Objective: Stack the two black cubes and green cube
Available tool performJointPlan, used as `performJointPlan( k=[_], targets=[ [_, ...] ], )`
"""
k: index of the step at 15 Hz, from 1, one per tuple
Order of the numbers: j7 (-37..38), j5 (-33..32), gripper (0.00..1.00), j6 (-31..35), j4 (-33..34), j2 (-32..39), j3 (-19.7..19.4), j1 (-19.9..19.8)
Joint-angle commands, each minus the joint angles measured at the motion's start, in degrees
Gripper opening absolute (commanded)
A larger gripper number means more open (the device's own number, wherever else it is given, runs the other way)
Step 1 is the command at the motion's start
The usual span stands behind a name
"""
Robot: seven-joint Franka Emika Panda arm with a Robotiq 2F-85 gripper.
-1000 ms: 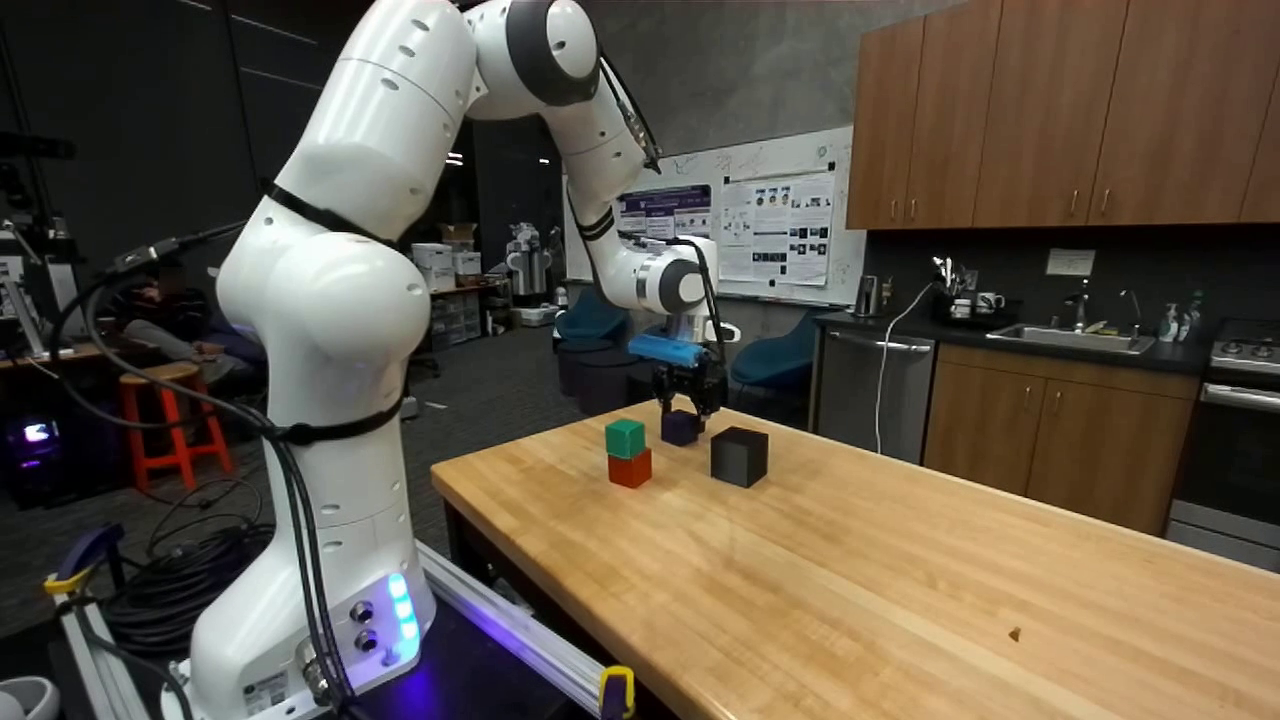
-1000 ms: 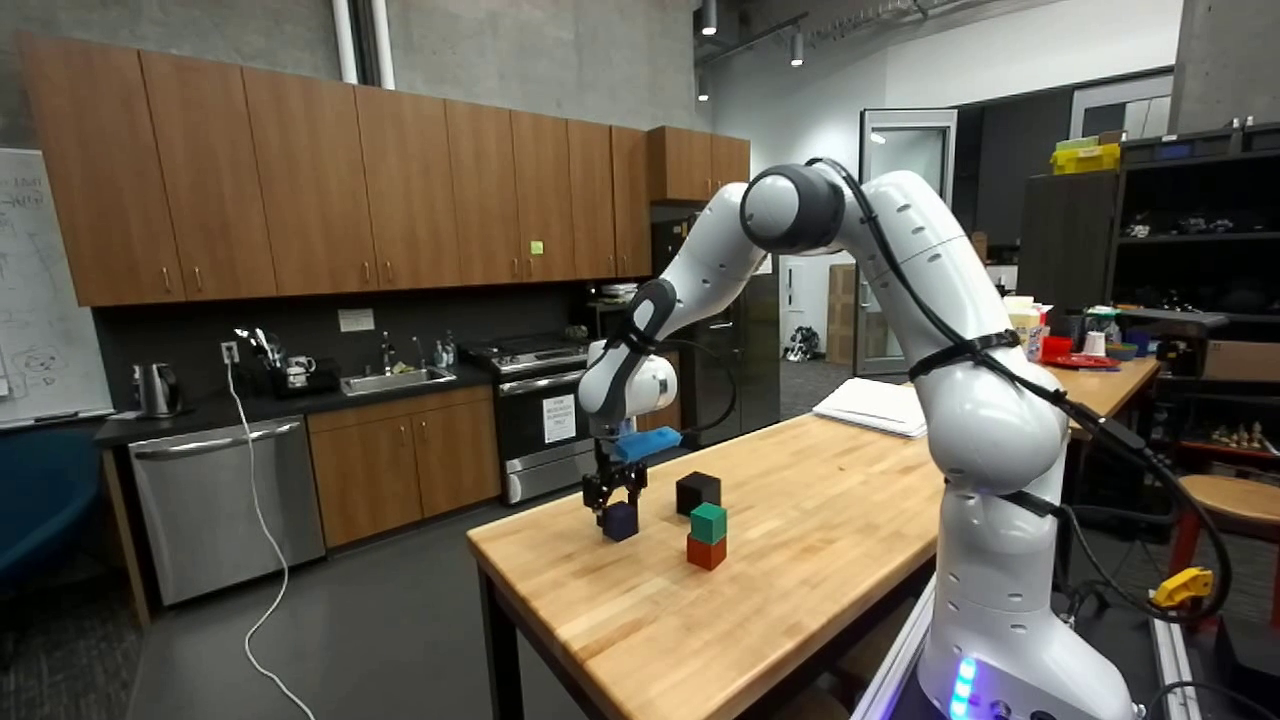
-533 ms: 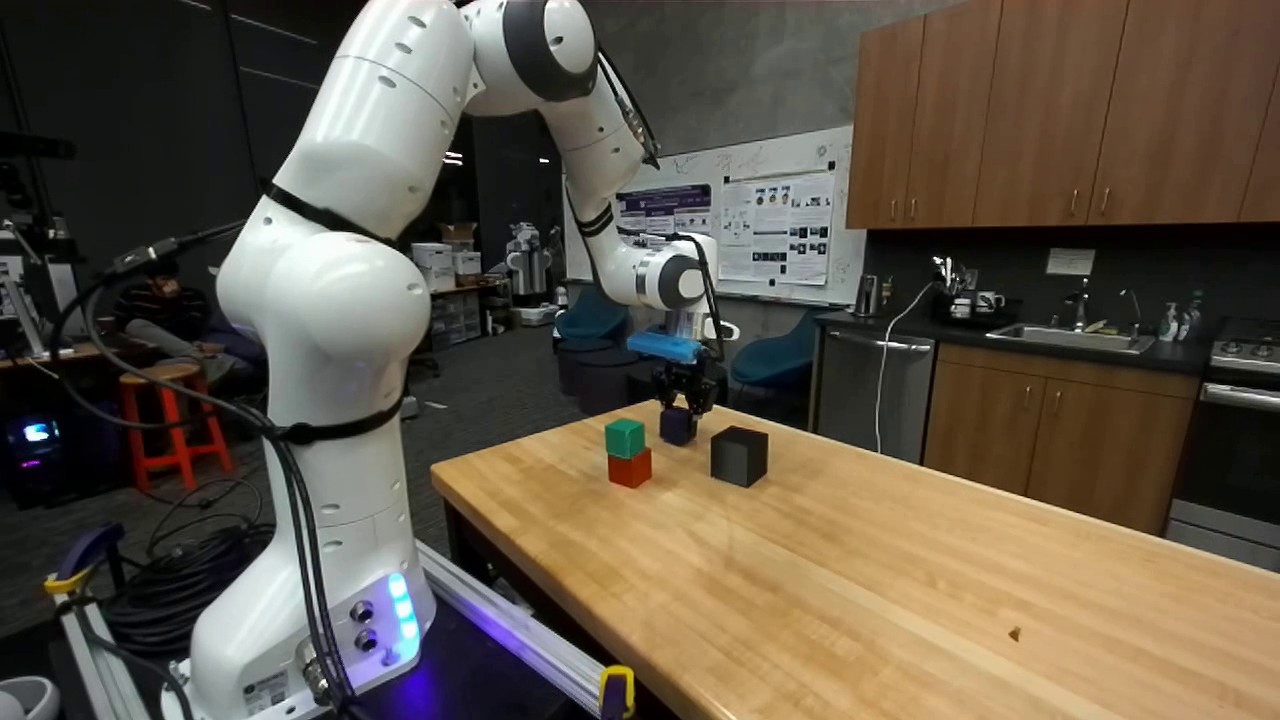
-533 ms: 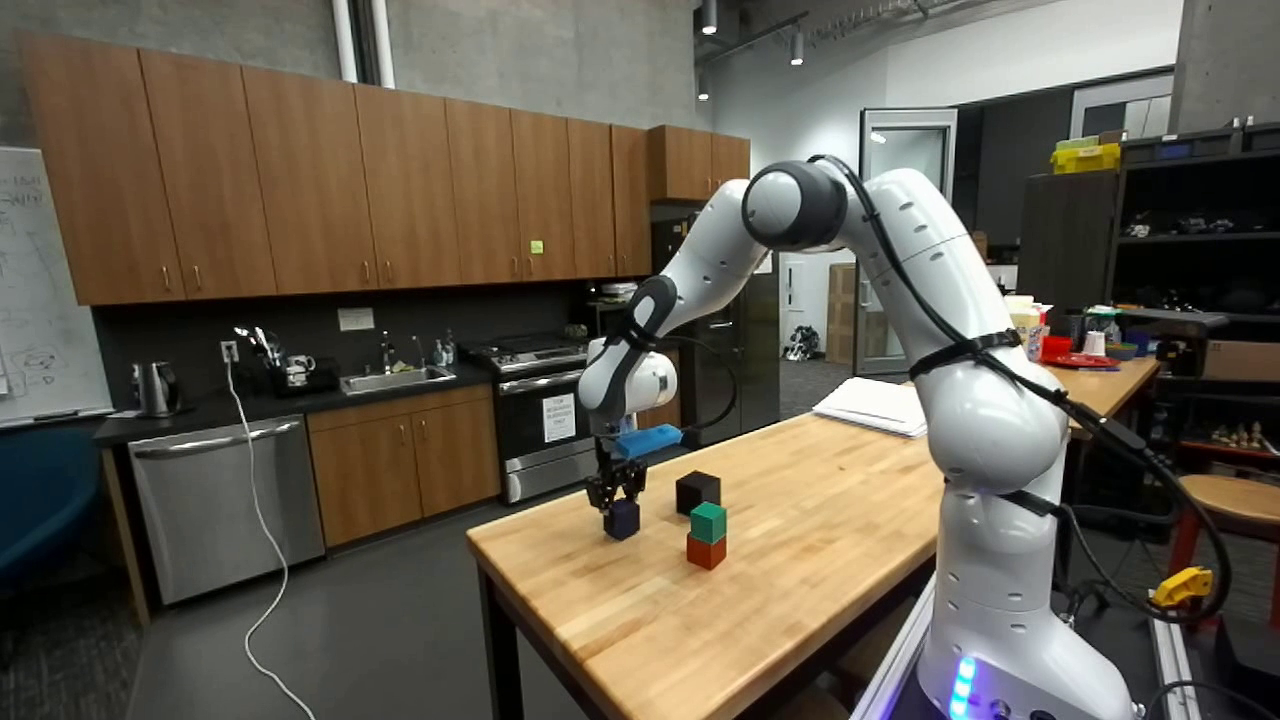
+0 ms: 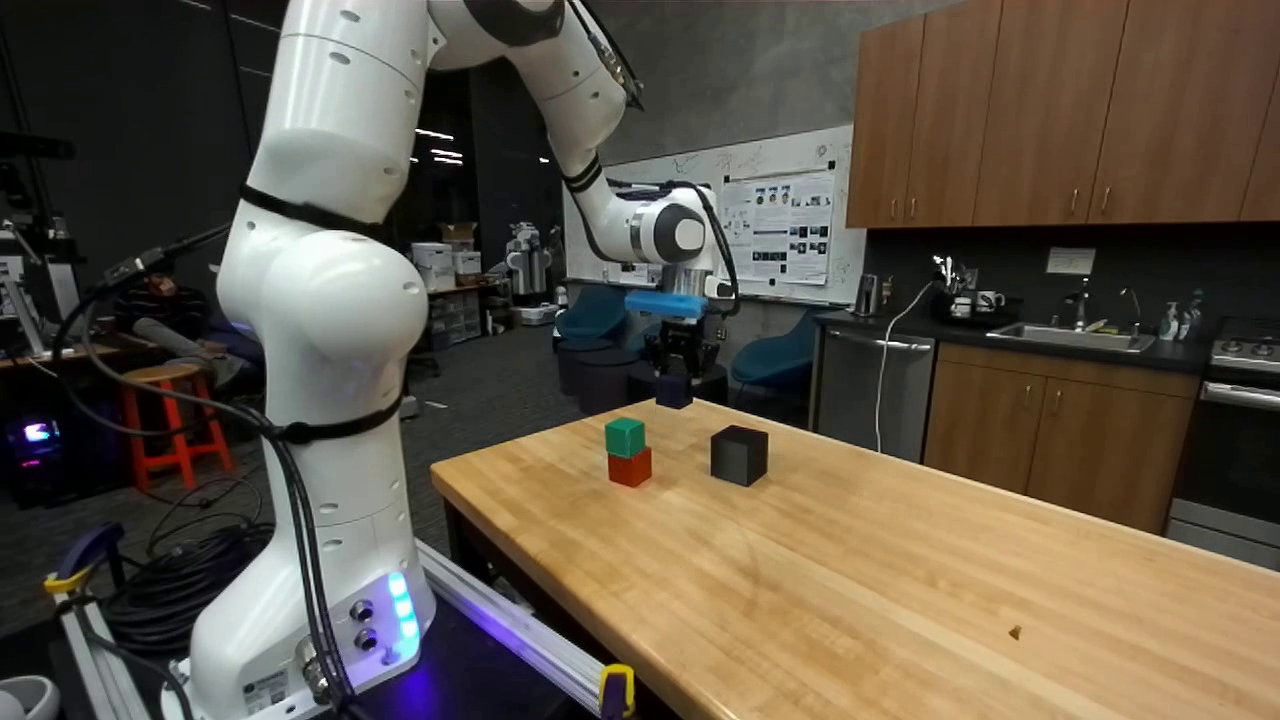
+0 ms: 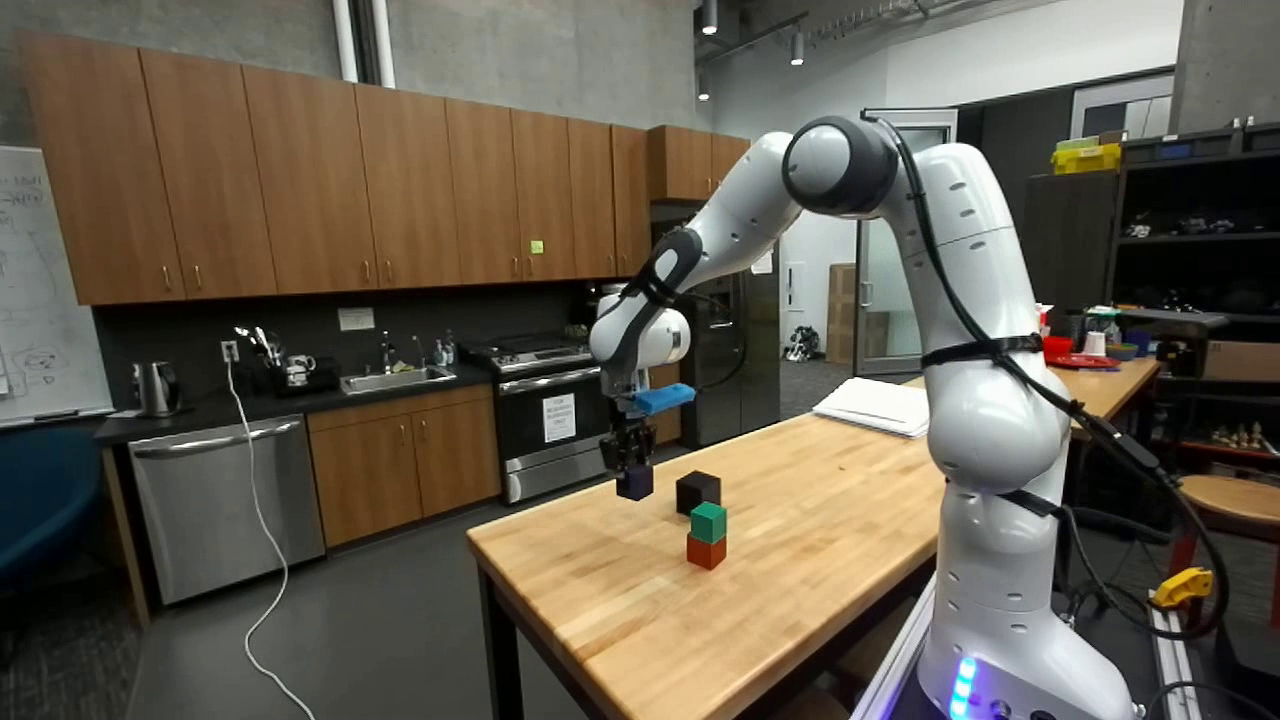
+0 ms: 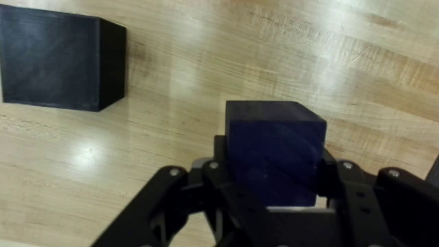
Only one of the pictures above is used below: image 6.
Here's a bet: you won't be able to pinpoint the black refrigerator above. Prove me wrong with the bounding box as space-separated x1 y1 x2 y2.
648 202 783 451

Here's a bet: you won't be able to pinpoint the black storage shelf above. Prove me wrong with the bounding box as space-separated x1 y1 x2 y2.
1109 120 1280 474

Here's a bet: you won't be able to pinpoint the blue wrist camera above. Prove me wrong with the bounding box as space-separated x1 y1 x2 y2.
623 382 699 421

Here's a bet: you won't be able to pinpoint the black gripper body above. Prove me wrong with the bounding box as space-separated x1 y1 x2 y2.
598 415 660 478

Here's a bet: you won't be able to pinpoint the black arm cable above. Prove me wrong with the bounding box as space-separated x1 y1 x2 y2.
858 109 1233 647

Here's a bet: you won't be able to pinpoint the stainless steel oven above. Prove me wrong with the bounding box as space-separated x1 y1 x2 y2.
486 339 620 509

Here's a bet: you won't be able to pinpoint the steel kitchen sink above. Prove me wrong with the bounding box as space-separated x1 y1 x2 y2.
338 365 462 400

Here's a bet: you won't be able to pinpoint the white paper stack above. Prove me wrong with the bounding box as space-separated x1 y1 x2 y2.
812 372 936 443

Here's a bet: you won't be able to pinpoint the red cube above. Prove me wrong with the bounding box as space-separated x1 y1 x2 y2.
686 532 731 576

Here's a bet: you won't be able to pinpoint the countertop coffee maker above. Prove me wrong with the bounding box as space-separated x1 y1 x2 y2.
230 319 324 396

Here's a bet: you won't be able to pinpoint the whiteboard with posters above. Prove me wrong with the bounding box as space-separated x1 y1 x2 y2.
0 140 120 434

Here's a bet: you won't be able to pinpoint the red tray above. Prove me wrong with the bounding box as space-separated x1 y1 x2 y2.
1040 331 1126 377

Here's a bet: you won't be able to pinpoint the narrow lower wooden cabinet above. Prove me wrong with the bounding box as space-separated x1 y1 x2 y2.
644 365 687 451

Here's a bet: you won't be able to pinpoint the grey ceiling pipes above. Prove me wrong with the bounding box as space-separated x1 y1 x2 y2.
328 0 402 91

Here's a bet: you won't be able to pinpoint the stainless steel dishwasher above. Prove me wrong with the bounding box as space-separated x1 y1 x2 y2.
123 411 328 607

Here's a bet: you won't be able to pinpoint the yellow clamp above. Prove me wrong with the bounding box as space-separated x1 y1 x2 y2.
1144 565 1222 618

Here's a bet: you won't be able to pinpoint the white power cable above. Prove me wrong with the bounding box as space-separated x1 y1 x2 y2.
216 349 324 720

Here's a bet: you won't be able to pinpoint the yellow box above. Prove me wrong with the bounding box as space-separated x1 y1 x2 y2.
1047 134 1127 182

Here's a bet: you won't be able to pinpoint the wooden cabinet above fridge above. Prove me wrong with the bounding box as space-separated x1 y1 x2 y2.
644 125 756 207

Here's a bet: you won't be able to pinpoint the upper wooden wall cabinets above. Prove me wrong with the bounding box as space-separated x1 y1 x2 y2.
21 30 657 314

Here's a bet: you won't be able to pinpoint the steel kettle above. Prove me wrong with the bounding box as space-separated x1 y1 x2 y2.
127 358 188 421

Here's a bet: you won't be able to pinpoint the large black cube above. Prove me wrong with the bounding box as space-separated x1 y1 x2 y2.
672 467 725 522

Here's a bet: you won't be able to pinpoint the lower wooden sink cabinet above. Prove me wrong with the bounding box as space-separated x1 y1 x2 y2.
305 384 507 552

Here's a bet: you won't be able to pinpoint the aluminium base frame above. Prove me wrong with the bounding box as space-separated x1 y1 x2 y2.
848 581 943 720

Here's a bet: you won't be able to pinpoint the blue lounge chair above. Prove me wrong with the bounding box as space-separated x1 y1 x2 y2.
0 421 110 594

